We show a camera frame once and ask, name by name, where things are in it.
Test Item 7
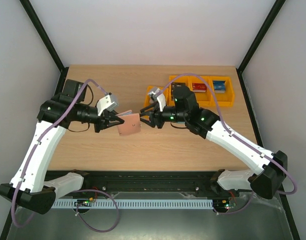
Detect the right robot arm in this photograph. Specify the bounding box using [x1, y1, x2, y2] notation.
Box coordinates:
[140, 85, 288, 200]

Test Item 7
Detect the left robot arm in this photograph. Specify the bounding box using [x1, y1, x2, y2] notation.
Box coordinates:
[0, 79, 124, 215]

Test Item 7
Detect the yellow bin with beige cards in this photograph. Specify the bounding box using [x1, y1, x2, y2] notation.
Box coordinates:
[144, 85, 169, 107]

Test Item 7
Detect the yellow bin with black cards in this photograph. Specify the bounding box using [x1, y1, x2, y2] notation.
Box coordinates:
[167, 76, 191, 106]

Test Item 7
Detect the red card stack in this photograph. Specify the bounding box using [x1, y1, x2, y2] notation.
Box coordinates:
[192, 82, 207, 93]

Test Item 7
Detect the blue card stack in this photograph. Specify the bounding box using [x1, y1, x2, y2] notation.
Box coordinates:
[213, 80, 226, 94]

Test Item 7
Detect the yellow bin with blue cards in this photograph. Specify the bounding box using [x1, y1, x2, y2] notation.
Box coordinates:
[210, 76, 235, 107]

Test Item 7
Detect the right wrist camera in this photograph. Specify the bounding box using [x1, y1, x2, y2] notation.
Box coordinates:
[147, 87, 166, 112]

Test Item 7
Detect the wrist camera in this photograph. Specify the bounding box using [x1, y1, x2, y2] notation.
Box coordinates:
[96, 93, 119, 116]
[147, 87, 166, 112]

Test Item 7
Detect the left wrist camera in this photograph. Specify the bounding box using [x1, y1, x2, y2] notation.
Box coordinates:
[96, 93, 119, 116]

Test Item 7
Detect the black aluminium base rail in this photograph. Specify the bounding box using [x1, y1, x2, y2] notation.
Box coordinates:
[42, 170, 253, 198]

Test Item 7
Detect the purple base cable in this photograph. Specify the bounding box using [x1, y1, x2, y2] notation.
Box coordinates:
[74, 189, 120, 233]

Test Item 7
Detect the white slotted cable duct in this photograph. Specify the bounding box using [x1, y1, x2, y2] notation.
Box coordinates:
[52, 199, 213, 210]

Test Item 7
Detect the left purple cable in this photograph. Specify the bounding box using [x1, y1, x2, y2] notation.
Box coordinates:
[11, 78, 111, 228]

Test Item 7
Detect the left black frame post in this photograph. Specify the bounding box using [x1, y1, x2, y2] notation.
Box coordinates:
[19, 0, 69, 95]

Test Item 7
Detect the black frame post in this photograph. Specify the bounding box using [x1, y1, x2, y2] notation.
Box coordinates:
[19, 0, 69, 95]
[236, 0, 287, 73]

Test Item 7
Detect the right black frame post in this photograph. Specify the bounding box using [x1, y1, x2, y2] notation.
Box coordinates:
[236, 0, 287, 73]

